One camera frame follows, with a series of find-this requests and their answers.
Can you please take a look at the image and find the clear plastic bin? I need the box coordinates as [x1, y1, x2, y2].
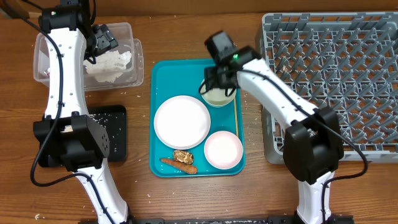
[33, 22, 144, 91]

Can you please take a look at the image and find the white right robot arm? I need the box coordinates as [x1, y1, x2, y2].
[202, 31, 344, 223]

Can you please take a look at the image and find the brown food scrap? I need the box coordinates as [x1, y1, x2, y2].
[173, 150, 194, 165]

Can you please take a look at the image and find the grey dishwasher rack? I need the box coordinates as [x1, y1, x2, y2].
[256, 12, 397, 163]

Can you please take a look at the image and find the large white plate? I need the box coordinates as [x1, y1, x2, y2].
[154, 95, 211, 150]

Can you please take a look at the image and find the wooden chopstick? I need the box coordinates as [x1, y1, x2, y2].
[233, 98, 239, 137]

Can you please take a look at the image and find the orange carrot piece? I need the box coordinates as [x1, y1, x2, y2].
[160, 158, 198, 175]

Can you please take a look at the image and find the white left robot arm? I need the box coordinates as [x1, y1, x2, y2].
[30, 1, 133, 223]

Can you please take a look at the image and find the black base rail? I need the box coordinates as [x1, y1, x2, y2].
[77, 216, 355, 224]

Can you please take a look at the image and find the white napkin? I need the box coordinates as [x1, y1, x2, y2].
[83, 50, 132, 83]

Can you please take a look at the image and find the teal plastic tray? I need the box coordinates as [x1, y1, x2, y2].
[149, 59, 244, 178]

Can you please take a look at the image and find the black waste tray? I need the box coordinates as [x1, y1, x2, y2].
[39, 105, 127, 172]

